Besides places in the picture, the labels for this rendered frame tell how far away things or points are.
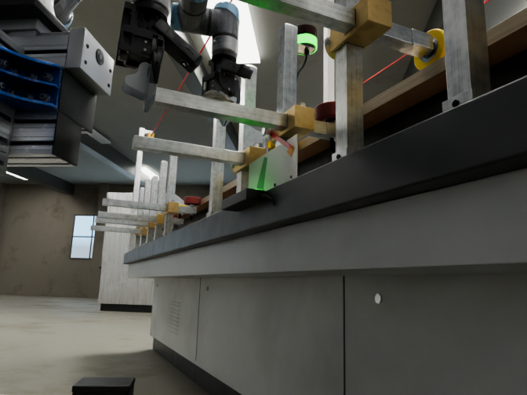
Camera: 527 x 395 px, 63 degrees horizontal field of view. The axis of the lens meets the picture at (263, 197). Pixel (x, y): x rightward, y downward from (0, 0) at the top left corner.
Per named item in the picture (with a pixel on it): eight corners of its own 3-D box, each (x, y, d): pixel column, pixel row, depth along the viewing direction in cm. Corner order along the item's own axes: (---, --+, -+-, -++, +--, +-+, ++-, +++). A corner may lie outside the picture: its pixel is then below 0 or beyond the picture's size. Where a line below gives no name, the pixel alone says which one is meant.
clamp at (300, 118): (294, 126, 91) (295, 103, 92) (267, 144, 103) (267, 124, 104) (317, 131, 93) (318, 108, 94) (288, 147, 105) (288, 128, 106)
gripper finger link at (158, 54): (145, 88, 84) (150, 48, 86) (154, 91, 85) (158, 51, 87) (149, 78, 80) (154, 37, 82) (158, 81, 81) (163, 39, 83)
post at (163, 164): (154, 247, 229) (161, 159, 239) (153, 247, 232) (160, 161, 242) (161, 247, 231) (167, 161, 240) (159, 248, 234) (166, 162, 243)
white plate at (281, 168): (295, 180, 88) (296, 133, 90) (246, 201, 111) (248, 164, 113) (297, 180, 88) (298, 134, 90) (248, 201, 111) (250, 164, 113)
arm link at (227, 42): (243, 42, 124) (221, 30, 118) (243, 57, 123) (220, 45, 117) (227, 52, 129) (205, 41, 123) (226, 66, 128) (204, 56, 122)
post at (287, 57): (280, 218, 94) (285, 19, 104) (273, 219, 97) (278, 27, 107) (294, 219, 95) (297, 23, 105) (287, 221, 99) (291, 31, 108)
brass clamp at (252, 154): (246, 163, 113) (247, 144, 114) (229, 174, 125) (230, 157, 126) (268, 166, 115) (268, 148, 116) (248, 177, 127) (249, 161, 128)
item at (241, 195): (255, 203, 90) (256, 182, 91) (220, 217, 110) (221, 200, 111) (276, 205, 92) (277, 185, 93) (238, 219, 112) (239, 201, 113)
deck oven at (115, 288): (165, 313, 709) (174, 193, 750) (94, 310, 718) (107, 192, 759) (188, 309, 862) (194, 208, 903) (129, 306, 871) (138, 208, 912)
